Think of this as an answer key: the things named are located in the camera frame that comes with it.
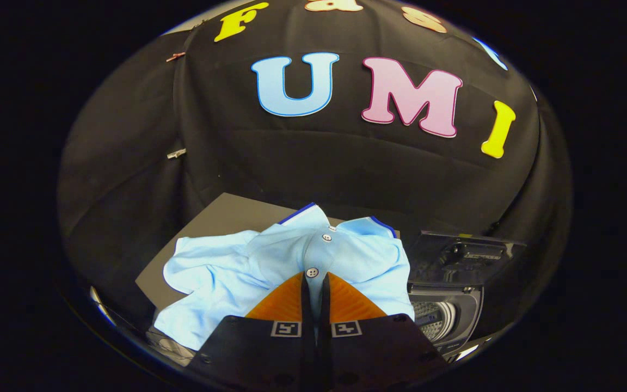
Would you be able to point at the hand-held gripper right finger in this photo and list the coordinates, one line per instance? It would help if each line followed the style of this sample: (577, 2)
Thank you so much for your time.
(325, 354)

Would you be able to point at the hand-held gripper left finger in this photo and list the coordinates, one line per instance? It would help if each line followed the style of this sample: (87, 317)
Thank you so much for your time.
(305, 354)

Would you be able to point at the light blue polo shirt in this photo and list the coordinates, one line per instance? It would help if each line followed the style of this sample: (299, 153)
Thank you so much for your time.
(221, 277)

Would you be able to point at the dark glass washing machine lid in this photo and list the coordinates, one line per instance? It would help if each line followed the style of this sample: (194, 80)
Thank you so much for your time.
(471, 253)

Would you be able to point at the grey side table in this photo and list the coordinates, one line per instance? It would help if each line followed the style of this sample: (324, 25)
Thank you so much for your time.
(226, 215)

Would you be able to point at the silver clip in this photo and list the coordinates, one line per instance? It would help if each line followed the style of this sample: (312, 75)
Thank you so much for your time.
(177, 153)

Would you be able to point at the pink clip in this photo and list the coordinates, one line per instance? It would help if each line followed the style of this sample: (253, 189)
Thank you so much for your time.
(176, 56)

